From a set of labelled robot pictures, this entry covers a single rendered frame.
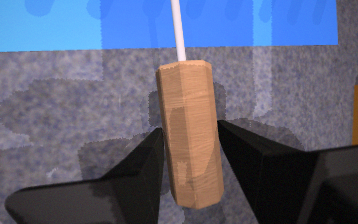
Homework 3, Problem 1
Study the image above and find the tan-handled tool with white shaft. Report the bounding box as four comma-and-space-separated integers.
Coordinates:
155, 0, 224, 210

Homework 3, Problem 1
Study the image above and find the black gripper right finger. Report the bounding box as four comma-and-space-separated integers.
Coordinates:
217, 120, 358, 224

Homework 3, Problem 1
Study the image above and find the blue flat strip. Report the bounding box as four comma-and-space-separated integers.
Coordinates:
0, 0, 338, 52

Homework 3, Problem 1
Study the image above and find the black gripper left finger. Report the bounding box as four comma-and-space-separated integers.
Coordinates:
4, 127, 164, 224

